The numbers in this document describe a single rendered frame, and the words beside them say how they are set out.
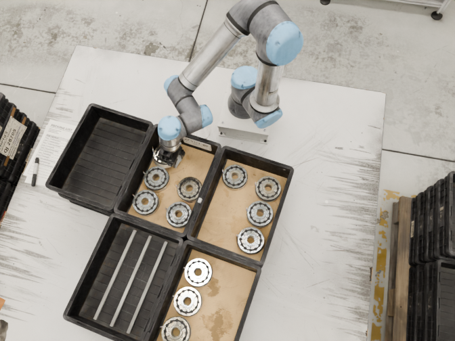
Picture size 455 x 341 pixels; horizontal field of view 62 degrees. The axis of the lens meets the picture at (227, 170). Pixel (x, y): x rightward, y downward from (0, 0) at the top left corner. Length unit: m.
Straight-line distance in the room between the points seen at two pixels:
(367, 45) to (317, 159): 1.49
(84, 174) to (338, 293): 1.15
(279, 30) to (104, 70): 1.17
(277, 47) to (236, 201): 0.67
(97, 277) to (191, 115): 0.73
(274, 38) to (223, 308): 0.95
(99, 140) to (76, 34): 1.65
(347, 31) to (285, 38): 2.01
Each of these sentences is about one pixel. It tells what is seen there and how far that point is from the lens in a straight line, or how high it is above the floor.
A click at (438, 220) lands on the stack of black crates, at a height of 0.49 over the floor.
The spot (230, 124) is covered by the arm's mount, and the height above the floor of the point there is 0.80.
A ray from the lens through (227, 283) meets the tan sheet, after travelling 1.48.
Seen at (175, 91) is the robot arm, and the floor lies 1.18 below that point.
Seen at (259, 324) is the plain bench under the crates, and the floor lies 0.70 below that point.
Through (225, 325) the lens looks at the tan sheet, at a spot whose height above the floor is 0.83.
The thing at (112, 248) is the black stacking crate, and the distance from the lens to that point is 1.58.
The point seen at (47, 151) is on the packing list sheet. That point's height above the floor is 0.70.
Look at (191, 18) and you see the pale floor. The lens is 3.15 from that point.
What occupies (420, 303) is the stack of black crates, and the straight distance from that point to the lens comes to 2.19.
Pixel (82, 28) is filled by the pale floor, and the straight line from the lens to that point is 3.32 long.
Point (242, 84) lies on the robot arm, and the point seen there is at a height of 1.03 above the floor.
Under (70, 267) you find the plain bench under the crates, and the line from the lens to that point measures 1.77.
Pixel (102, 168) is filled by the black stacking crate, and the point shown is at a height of 0.83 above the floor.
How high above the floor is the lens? 2.31
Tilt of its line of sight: 69 degrees down
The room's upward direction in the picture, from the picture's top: 6 degrees counter-clockwise
